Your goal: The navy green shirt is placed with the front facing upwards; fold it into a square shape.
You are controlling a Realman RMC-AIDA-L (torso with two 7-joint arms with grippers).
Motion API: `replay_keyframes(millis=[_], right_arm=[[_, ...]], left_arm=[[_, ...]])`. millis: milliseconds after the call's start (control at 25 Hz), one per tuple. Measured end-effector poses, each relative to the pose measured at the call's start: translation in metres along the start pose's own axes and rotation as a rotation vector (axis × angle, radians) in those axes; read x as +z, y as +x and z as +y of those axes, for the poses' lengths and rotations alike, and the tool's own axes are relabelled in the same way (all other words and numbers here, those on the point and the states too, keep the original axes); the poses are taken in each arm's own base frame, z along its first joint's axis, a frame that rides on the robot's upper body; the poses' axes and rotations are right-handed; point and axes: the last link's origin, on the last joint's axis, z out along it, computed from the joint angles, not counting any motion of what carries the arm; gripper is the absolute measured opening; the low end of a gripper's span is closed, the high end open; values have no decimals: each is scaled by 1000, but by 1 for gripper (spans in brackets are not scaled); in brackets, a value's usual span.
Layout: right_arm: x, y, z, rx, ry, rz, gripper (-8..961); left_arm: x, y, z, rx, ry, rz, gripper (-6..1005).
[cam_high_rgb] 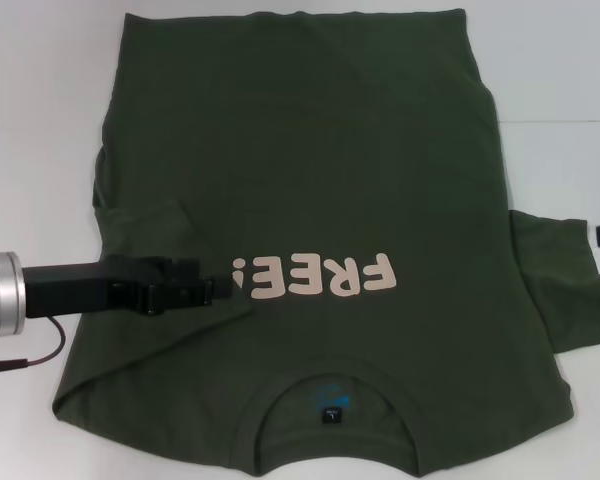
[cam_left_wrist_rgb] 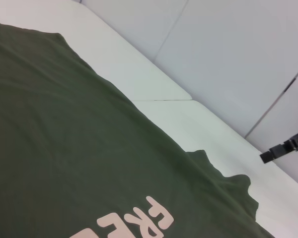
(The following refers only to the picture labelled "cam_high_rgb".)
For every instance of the dark green FREE T-shirt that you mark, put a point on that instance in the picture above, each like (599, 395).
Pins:
(330, 175)

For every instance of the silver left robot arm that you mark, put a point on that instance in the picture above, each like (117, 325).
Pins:
(0, 295)

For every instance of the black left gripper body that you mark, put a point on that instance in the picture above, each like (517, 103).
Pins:
(80, 287)

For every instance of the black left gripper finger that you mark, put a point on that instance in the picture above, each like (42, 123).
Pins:
(187, 270)
(180, 297)

